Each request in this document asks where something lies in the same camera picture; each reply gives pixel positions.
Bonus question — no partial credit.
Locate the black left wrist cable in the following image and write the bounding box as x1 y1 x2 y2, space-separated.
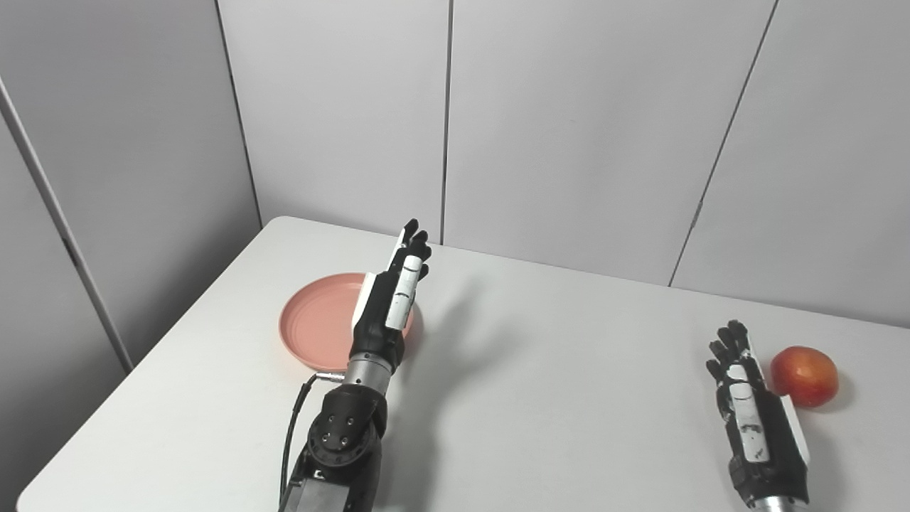
279 370 346 503

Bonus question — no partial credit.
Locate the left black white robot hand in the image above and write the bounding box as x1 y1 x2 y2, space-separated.
348 219 433 373

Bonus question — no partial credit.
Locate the pink round plate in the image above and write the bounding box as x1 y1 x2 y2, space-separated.
279 272 417 373

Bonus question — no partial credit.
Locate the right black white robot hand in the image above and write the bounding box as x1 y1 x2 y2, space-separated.
705 320 811 507

